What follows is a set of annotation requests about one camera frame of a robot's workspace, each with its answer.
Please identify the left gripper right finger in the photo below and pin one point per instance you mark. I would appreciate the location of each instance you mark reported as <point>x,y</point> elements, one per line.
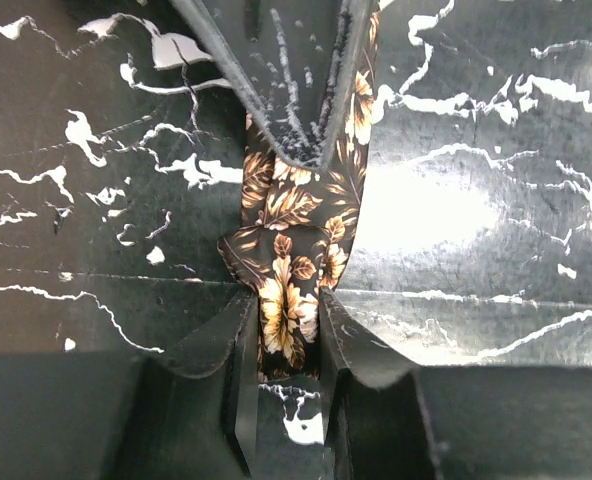
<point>387,417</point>

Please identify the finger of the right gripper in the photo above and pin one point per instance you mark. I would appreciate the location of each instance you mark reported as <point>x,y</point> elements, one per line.
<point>291,64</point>

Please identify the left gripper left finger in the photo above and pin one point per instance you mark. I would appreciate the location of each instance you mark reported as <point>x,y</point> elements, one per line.
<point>190,413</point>

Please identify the brown floral patterned tie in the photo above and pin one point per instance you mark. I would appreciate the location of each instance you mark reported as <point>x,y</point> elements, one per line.
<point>298,228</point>

